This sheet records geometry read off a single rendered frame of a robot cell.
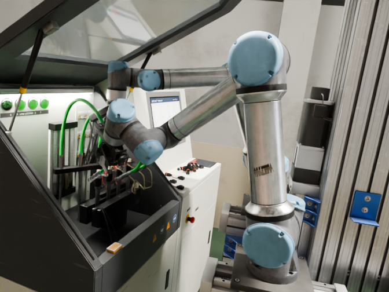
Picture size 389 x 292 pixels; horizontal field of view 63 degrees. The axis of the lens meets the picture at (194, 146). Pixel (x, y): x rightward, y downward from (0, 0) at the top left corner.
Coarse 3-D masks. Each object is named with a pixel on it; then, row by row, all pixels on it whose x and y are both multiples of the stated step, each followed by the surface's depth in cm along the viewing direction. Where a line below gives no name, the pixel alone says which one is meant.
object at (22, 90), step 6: (42, 30) 92; (36, 36) 93; (42, 36) 93; (36, 42) 93; (36, 48) 94; (36, 54) 95; (30, 60) 96; (30, 66) 96; (30, 72) 98; (24, 78) 98; (24, 84) 99; (24, 90) 100; (18, 102) 102; (18, 108) 103; (12, 120) 104; (12, 126) 106; (6, 132) 105
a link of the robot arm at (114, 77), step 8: (112, 64) 120; (120, 64) 120; (128, 64) 123; (112, 72) 120; (120, 72) 121; (128, 72) 122; (112, 80) 121; (120, 80) 121; (128, 80) 122; (112, 88) 122; (120, 88) 122
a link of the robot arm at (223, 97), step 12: (228, 84) 87; (204, 96) 91; (216, 96) 89; (228, 96) 87; (192, 108) 93; (204, 108) 91; (216, 108) 90; (228, 108) 91; (168, 120) 99; (180, 120) 94; (192, 120) 93; (204, 120) 93; (168, 132) 97; (180, 132) 96; (192, 132) 97; (168, 144) 98
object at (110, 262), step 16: (160, 208) 149; (176, 208) 156; (144, 224) 131; (160, 224) 141; (176, 224) 160; (128, 240) 117; (144, 240) 128; (160, 240) 144; (112, 256) 107; (128, 256) 117; (144, 256) 131; (112, 272) 108; (128, 272) 119; (112, 288) 110
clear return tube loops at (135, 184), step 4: (132, 160) 159; (124, 164) 153; (116, 168) 145; (148, 168) 157; (124, 172) 145; (140, 172) 151; (136, 180) 160; (144, 180) 151; (136, 184) 161; (140, 184) 159; (144, 184) 152; (132, 188) 152; (144, 188) 152
